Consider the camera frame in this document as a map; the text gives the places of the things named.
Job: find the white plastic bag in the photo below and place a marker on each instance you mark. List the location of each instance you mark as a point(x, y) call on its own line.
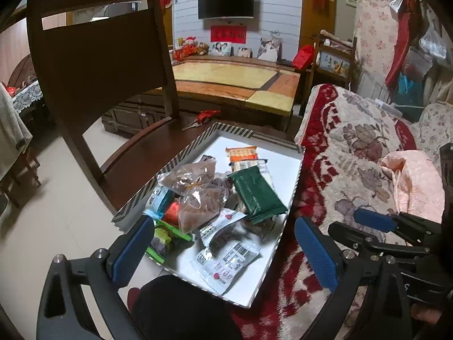
point(433, 42)

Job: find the white barcode snack packet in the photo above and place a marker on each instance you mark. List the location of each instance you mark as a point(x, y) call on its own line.
point(226, 262)

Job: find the blue plastic bag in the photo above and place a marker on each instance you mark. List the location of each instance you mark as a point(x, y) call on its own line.
point(410, 88)

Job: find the photo frame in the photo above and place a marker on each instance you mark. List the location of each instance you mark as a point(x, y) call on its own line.
point(220, 49)
point(269, 49)
point(244, 52)

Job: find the dark green snack packet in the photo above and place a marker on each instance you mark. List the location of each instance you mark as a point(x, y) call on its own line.
point(258, 194)

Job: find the silver biscuit packet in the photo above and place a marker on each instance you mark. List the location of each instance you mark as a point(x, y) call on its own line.
point(247, 166)

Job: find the table with lace cloth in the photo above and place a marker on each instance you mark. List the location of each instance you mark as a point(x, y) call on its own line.
point(28, 95)

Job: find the low wooden cabinet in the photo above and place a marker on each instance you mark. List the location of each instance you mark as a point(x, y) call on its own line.
point(226, 78)

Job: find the pink quilt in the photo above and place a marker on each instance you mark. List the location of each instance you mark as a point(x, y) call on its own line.
point(417, 177)

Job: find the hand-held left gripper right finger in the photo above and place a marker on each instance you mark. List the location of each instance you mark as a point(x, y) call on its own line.
point(315, 251)

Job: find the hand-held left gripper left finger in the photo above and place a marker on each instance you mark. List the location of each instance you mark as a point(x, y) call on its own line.
point(132, 251)

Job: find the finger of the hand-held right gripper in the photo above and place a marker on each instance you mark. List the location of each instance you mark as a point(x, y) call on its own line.
point(354, 237)
point(375, 219)

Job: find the wall mounted television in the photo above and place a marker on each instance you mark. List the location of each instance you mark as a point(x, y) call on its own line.
point(226, 3)

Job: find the floral fabric cover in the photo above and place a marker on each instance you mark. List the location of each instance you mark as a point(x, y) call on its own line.
point(375, 24)

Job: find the floral plush blanket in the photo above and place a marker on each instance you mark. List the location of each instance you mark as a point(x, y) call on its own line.
point(354, 138)

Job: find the dark brown snack packet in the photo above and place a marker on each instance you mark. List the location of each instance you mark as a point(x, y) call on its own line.
point(260, 228)

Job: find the person's right hand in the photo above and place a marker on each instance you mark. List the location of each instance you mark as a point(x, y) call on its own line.
point(428, 315)

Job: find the clear bag of brown snacks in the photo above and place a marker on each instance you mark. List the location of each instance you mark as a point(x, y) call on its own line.
point(201, 209)

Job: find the red wall banner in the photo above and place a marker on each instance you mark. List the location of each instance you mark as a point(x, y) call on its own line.
point(228, 33)

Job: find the clear plastic snack bag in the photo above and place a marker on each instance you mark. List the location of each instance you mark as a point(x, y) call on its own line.
point(191, 177)

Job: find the grey towel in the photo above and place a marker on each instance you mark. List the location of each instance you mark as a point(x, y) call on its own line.
point(10, 131)

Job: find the clear packet of dark snack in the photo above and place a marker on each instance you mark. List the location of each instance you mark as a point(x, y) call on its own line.
point(222, 186)

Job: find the red garment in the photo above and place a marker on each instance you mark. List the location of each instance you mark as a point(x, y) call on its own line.
point(403, 35)

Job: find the plush toys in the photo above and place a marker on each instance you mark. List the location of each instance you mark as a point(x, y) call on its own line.
point(191, 47)

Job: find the white snack packet pink mark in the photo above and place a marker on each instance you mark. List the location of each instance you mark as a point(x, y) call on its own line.
point(219, 225)

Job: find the dark wooden chair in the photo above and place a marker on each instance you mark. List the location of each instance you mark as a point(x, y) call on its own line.
point(95, 60)

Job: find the striped cardboard box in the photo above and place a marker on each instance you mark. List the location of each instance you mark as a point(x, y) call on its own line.
point(283, 184)

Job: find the wooden shelf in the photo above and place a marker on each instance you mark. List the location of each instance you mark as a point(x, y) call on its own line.
point(352, 53)

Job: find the red orange snack packet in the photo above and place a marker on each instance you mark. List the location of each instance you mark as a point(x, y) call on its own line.
point(173, 211)

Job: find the green and black snack packet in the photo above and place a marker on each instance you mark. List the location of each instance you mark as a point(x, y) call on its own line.
point(164, 235)

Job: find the blue and white snack packet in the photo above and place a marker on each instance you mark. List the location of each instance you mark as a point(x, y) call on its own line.
point(159, 198)

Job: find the red bag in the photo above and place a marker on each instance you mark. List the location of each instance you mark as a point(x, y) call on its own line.
point(303, 56)

